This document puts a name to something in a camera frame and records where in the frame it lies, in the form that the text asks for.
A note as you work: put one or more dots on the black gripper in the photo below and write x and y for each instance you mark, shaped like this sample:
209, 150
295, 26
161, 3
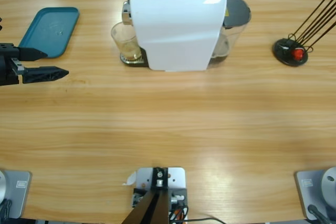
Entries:
8, 66

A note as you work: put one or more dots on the clear glass cup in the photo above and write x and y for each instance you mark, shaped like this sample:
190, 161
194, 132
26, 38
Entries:
125, 39

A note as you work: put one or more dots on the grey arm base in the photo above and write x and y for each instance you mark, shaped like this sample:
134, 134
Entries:
18, 192
315, 190

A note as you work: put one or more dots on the white capsule coffee machine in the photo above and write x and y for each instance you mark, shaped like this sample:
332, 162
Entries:
178, 37

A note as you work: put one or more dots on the red coffee capsule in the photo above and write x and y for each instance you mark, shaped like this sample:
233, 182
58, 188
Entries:
298, 54

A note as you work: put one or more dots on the teal plastic tray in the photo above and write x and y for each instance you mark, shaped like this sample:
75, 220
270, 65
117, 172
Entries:
50, 30

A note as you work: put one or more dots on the metal grille drip tray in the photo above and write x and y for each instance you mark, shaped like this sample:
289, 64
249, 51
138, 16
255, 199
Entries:
131, 62

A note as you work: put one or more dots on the white paper tab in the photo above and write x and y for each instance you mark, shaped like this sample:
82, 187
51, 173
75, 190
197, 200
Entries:
130, 179

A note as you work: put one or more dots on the clear water tank black lid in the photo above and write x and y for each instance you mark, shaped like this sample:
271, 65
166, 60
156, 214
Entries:
236, 11

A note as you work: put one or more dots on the black capsule holder with rods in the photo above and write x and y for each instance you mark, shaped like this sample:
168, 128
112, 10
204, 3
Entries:
284, 51

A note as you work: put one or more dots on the white mount block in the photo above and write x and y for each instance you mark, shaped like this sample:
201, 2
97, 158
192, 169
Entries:
176, 179

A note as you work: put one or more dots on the dark camera post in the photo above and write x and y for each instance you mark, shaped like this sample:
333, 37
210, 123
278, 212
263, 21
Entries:
149, 208

